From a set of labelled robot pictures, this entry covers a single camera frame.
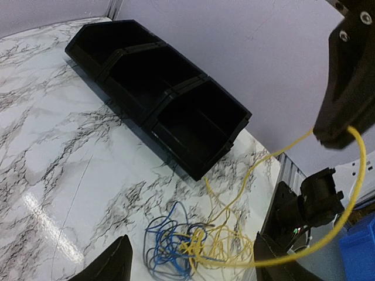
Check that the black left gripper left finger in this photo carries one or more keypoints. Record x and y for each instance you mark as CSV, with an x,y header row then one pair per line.
x,y
113,264

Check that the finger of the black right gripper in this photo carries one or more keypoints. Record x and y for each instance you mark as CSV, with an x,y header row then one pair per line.
x,y
349,97

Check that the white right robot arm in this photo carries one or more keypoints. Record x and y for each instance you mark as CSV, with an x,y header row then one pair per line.
x,y
317,205

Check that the blue plastic crate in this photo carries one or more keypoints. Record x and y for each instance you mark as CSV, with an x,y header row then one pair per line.
x,y
357,249

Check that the black bin near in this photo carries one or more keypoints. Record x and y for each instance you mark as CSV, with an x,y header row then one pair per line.
x,y
197,124

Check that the black bin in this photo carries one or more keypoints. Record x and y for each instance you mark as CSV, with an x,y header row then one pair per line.
x,y
139,80
197,124
96,44

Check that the black bin middle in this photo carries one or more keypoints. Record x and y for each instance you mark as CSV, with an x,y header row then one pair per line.
x,y
139,80

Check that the black bin far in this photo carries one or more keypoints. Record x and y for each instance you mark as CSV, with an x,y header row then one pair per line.
x,y
96,44

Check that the left corner aluminium post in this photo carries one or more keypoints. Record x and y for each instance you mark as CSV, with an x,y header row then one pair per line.
x,y
113,9

